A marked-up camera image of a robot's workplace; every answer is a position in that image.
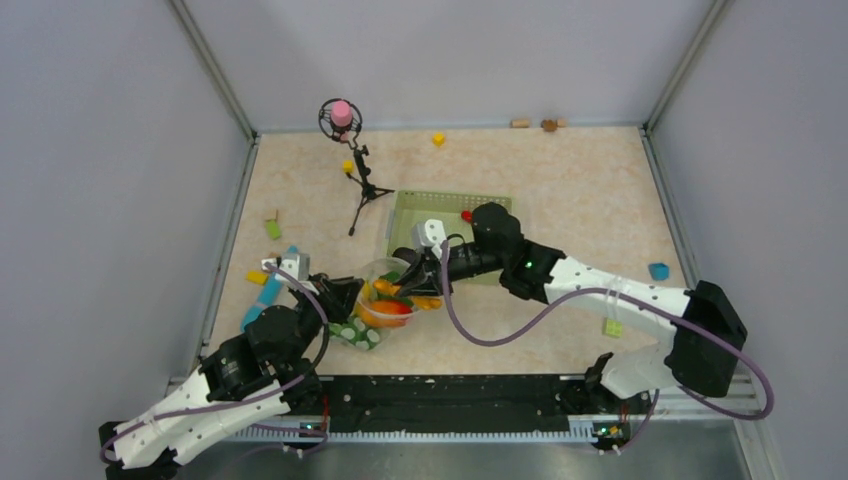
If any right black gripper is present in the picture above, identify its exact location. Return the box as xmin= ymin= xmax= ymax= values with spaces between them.
xmin=394 ymin=241 xmax=506 ymax=297

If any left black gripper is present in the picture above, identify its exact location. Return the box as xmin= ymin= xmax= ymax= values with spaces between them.
xmin=281 ymin=272 xmax=364 ymax=370

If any purple toy eggplant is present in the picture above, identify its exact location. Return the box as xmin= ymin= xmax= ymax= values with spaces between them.
xmin=391 ymin=247 xmax=420 ymax=264

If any green toy bell pepper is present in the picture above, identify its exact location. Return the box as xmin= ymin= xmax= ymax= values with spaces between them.
xmin=381 ymin=272 xmax=401 ymax=283

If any red orange toy pepper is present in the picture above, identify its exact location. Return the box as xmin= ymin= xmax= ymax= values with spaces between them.
xmin=357 ymin=299 xmax=414 ymax=328

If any orange toy ginger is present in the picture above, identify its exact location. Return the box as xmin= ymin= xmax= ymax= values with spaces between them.
xmin=373 ymin=278 xmax=443 ymax=310

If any clear zip top bag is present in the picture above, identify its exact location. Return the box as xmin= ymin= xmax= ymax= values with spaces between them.
xmin=330 ymin=258 xmax=419 ymax=351

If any green toy cabbage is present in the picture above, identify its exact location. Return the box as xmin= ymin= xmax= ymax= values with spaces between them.
xmin=330 ymin=317 xmax=390 ymax=351

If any yellow toy lemon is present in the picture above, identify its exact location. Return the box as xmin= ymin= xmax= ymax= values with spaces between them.
xmin=361 ymin=283 xmax=375 ymax=301

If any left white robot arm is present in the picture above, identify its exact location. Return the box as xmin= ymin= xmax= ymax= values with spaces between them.
xmin=98 ymin=274 xmax=364 ymax=479

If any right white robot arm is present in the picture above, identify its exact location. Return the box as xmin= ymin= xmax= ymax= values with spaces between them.
xmin=392 ymin=202 xmax=748 ymax=412

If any blue cylinder toy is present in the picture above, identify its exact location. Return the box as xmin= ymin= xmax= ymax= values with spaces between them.
xmin=240 ymin=245 xmax=299 ymax=332

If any yellow wooden block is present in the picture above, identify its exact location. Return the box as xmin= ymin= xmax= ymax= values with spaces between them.
xmin=245 ymin=271 xmax=268 ymax=286

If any light green plastic basket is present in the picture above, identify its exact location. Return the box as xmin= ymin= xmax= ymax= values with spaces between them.
xmin=385 ymin=190 xmax=513 ymax=256

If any green wooden block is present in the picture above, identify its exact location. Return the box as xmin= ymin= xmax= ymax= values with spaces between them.
xmin=264 ymin=219 xmax=282 ymax=240

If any pink microphone on tripod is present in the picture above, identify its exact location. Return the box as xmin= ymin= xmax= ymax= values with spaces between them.
xmin=318 ymin=97 xmax=395 ymax=237

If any small light green block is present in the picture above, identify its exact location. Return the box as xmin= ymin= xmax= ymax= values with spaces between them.
xmin=602 ymin=318 xmax=624 ymax=339

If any brown cork piece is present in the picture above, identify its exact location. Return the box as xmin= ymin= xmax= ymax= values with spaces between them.
xmin=540 ymin=119 xmax=559 ymax=133

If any blue toy block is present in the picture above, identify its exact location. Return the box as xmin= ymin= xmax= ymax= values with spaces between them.
xmin=648 ymin=262 xmax=671 ymax=282

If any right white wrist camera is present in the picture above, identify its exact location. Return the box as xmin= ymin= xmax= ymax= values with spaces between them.
xmin=411 ymin=219 xmax=447 ymax=259

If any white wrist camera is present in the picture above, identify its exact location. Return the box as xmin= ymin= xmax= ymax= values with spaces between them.
xmin=411 ymin=219 xmax=447 ymax=259
xmin=260 ymin=252 xmax=317 ymax=293

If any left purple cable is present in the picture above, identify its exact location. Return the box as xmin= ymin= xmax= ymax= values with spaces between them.
xmin=99 ymin=263 xmax=331 ymax=465

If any purple cable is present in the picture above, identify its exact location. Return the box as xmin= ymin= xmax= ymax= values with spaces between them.
xmin=99 ymin=263 xmax=331 ymax=465
xmin=439 ymin=239 xmax=775 ymax=422

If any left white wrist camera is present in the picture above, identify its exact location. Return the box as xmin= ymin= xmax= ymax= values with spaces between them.
xmin=260 ymin=252 xmax=317 ymax=293

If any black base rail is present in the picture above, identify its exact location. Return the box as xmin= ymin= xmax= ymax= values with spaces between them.
xmin=291 ymin=374 xmax=646 ymax=434

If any cork at back wall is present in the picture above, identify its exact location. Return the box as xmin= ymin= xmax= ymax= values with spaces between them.
xmin=510 ymin=118 xmax=531 ymax=129

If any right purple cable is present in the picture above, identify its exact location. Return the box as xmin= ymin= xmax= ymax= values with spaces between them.
xmin=439 ymin=239 xmax=775 ymax=422

